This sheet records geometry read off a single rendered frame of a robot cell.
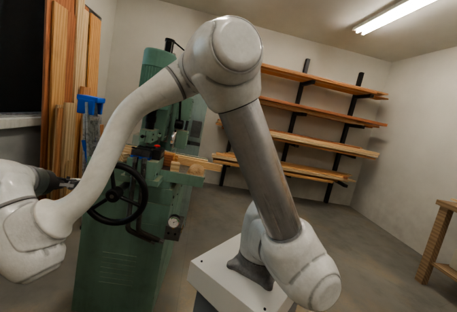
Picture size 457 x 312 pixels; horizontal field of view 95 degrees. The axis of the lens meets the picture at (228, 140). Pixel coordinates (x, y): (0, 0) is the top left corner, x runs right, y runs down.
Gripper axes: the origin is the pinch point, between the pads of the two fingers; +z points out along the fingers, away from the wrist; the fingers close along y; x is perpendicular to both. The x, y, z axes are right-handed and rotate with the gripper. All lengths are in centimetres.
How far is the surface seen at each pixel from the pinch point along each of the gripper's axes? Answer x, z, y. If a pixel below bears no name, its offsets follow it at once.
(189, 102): -57, 45, -27
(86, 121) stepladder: -41, 91, 58
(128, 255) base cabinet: 37, 44, -14
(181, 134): -36, 51, -26
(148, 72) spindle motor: -59, 18, -7
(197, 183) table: -7, 28, -43
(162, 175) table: -8.6, 27.3, -24.9
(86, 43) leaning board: -141, 146, 119
